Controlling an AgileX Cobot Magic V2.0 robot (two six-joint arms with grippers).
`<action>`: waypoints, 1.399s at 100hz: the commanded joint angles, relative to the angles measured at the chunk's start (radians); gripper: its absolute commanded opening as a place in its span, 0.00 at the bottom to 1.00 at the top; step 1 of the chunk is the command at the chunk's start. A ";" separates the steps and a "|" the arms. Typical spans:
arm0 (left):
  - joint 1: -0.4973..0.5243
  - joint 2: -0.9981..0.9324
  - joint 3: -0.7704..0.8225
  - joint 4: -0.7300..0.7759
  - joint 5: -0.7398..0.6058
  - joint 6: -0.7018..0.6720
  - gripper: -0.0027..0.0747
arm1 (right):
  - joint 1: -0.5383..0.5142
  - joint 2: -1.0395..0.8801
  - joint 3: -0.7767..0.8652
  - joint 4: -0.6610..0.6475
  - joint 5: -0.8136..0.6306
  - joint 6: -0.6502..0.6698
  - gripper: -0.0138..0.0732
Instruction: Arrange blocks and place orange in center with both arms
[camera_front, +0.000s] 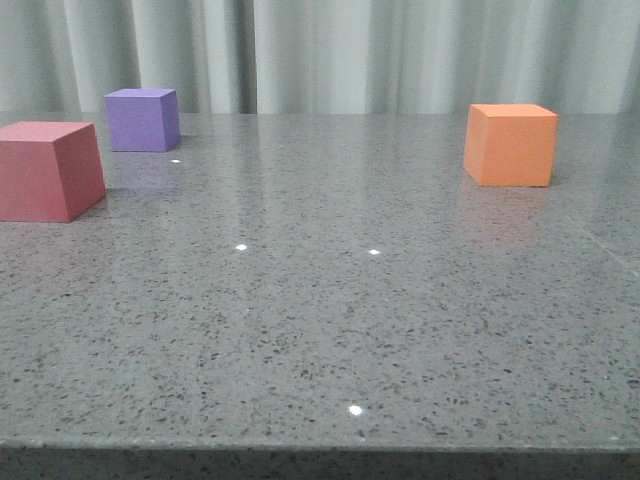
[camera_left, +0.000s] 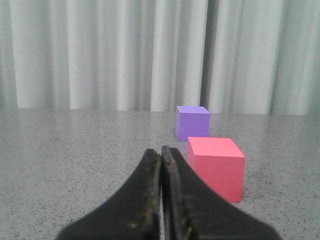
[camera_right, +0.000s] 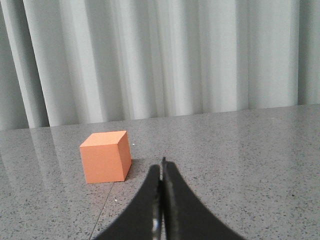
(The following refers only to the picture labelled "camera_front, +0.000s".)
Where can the orange foam cube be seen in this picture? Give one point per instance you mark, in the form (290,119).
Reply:
(510,145)

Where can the purple foam cube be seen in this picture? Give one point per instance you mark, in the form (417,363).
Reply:
(143,119)

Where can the red foam cube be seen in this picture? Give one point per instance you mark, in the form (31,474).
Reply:
(51,171)

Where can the pale green curtain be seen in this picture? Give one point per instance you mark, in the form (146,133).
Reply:
(323,57)

